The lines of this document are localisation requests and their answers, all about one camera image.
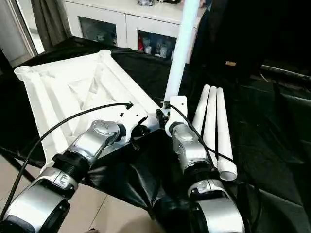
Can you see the silver metal rail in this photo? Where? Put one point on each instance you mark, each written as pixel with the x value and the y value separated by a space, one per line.
pixel 286 72

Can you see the small yellow label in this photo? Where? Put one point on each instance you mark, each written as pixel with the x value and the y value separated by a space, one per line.
pixel 231 63

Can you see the black work mat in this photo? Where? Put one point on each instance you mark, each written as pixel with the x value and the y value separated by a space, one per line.
pixel 146 68

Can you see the white glass-door cabinet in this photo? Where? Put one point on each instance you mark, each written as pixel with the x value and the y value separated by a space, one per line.
pixel 121 17

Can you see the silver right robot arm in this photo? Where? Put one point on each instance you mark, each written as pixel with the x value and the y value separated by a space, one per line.
pixel 189 148

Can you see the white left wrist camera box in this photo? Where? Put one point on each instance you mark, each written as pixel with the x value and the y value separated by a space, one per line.
pixel 133 114

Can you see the white plastic table leg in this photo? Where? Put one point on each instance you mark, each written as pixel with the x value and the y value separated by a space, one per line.
pixel 224 141
pixel 210 121
pixel 180 53
pixel 201 111

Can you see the white plastic table top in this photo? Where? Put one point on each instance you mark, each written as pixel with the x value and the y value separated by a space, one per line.
pixel 63 87

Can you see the black folding table stand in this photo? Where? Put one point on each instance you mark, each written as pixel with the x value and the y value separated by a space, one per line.
pixel 17 167

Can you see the grey curtain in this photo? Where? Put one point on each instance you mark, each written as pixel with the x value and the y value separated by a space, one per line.
pixel 48 19

